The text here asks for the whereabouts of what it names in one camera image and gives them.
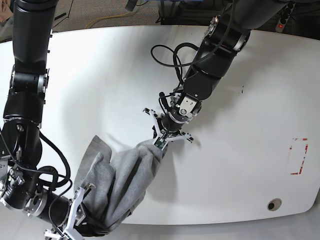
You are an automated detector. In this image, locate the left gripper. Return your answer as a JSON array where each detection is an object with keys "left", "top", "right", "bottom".
[{"left": 143, "top": 108, "right": 194, "bottom": 145}]

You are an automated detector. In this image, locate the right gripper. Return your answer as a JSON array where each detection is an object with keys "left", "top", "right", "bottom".
[{"left": 44, "top": 183, "right": 96, "bottom": 240}]

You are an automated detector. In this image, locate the grey T-shirt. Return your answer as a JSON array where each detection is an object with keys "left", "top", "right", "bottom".
[{"left": 74, "top": 136, "right": 166, "bottom": 232}]

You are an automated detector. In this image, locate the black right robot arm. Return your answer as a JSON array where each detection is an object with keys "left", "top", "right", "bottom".
[{"left": 0, "top": 0, "right": 102, "bottom": 240}]

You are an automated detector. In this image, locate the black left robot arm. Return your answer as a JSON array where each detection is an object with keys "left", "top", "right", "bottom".
[{"left": 144, "top": 0, "right": 288, "bottom": 151}]

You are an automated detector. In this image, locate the right table grommet hole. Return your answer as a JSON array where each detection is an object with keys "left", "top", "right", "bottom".
[{"left": 267, "top": 198, "right": 282, "bottom": 212}]

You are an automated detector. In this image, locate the red tape rectangle marking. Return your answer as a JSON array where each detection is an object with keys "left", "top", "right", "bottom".
[{"left": 286, "top": 138, "right": 309, "bottom": 176}]

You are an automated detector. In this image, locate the white power strip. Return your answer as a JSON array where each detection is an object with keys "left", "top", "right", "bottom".
[{"left": 275, "top": 1, "right": 296, "bottom": 33}]

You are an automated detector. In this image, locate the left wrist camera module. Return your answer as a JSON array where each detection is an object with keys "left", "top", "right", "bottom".
[{"left": 152, "top": 136, "right": 168, "bottom": 151}]

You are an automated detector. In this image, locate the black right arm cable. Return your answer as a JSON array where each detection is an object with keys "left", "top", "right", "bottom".
[{"left": 14, "top": 131, "right": 74, "bottom": 201}]

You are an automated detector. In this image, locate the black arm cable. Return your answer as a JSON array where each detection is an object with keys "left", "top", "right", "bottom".
[
  {"left": 14, "top": 131, "right": 74, "bottom": 201},
  {"left": 150, "top": 42, "right": 201, "bottom": 83}
]

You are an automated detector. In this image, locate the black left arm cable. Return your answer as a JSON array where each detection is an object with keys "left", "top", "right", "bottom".
[{"left": 150, "top": 42, "right": 201, "bottom": 83}]

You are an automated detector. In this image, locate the yellow cable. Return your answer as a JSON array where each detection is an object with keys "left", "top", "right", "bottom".
[{"left": 84, "top": 11, "right": 133, "bottom": 30}]

